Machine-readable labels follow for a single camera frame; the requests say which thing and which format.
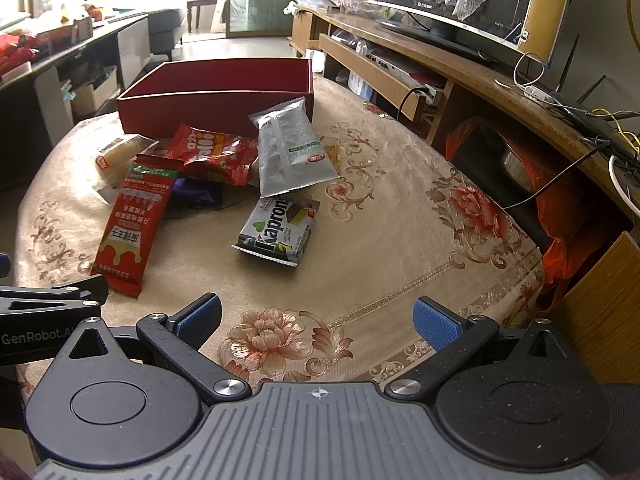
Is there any long red snack packet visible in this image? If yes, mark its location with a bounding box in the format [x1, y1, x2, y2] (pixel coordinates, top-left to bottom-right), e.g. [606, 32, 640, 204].
[91, 154, 183, 298]

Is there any purple foil snack bag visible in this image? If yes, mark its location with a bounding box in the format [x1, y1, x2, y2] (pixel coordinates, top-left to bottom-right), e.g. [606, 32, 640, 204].
[170, 178, 224, 208]

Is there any round pastry bun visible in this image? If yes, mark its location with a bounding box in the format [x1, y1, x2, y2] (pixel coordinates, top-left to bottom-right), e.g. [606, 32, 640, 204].
[93, 133, 157, 205]

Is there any red Trolli gummy bag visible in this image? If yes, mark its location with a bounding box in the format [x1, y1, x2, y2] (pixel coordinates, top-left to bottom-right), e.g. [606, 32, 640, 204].
[165, 124, 258, 186]

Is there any silver white snack packet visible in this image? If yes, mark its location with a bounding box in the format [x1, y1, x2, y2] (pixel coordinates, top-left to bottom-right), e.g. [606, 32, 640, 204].
[250, 98, 338, 198]

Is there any Kaprono wafer packet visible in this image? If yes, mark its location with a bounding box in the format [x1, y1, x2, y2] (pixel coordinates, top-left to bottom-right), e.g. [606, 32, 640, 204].
[232, 195, 320, 268]

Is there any red plastic bag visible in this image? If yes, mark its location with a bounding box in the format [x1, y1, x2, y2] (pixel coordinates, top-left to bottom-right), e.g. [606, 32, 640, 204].
[445, 117, 606, 310]

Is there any wooden TV stand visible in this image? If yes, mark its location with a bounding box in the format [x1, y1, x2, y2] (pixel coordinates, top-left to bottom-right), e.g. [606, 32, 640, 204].
[290, 8, 639, 382]

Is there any open cardboard box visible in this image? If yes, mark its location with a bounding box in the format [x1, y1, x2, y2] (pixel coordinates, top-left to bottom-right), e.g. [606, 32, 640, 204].
[67, 63, 118, 117]

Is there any red cardboard box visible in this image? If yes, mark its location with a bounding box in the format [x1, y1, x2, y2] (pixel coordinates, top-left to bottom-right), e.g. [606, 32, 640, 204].
[117, 58, 314, 139]

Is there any black wifi router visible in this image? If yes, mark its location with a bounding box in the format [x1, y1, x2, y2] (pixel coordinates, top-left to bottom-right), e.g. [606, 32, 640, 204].
[550, 35, 639, 164]

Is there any blue white box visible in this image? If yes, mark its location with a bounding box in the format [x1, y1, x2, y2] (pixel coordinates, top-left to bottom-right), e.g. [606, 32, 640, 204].
[347, 70, 374, 101]

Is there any grey sofa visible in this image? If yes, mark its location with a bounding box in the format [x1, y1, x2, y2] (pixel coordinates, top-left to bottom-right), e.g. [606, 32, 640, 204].
[148, 9, 186, 60]

